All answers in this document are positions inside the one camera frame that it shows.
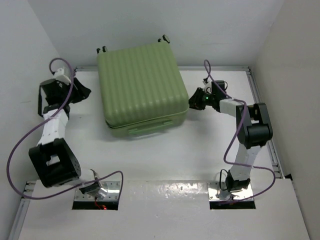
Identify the green suitcase with blue lining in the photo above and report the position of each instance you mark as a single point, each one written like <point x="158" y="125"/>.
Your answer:
<point x="142" y="90"/>

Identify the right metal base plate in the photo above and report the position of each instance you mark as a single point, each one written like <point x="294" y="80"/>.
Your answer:
<point x="215" y="194"/>

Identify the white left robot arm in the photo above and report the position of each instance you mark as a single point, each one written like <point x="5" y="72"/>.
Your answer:
<point x="52" y="158"/>

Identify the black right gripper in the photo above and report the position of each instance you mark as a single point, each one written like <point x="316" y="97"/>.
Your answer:
<point x="194" y="101"/>

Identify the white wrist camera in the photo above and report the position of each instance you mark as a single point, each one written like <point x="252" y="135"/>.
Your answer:
<point x="63" y="75"/>
<point x="207" y="86"/>

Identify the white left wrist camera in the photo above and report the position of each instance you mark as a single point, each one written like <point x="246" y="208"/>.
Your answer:
<point x="63" y="75"/>

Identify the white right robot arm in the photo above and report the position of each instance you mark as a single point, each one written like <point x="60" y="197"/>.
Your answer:
<point x="253" y="130"/>

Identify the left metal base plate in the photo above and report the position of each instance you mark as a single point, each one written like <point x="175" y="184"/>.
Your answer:
<point x="103" y="191"/>

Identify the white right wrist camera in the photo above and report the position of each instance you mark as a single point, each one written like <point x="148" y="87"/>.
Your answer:
<point x="207" y="86"/>

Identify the metal base plate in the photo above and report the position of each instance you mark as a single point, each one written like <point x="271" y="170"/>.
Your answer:
<point x="215" y="194"/>
<point x="103" y="191"/>

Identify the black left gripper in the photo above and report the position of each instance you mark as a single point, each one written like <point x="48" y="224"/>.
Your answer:
<point x="82" y="92"/>

